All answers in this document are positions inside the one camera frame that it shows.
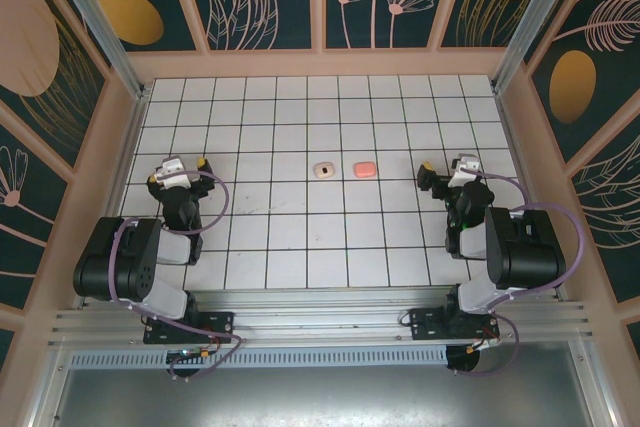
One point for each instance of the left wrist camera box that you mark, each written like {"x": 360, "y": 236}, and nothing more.
{"x": 172, "y": 168}

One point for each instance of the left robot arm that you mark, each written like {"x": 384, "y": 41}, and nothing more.
{"x": 125, "y": 257}

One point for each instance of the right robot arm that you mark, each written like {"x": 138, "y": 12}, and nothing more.
{"x": 525, "y": 247}

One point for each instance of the aluminium corner post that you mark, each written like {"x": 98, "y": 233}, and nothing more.
{"x": 97, "y": 17}
{"x": 540, "y": 17}

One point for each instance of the beige earbud charging case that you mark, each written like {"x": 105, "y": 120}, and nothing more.
{"x": 330, "y": 174}

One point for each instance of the pink earbud charging case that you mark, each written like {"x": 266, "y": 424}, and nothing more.
{"x": 365, "y": 170}

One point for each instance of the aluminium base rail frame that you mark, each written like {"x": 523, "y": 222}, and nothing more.
{"x": 320, "y": 317}

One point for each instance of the grey metal sheet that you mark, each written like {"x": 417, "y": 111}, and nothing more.
{"x": 320, "y": 397}

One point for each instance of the aluminium side rail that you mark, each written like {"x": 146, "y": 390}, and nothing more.
{"x": 118, "y": 197}
{"x": 517, "y": 147}

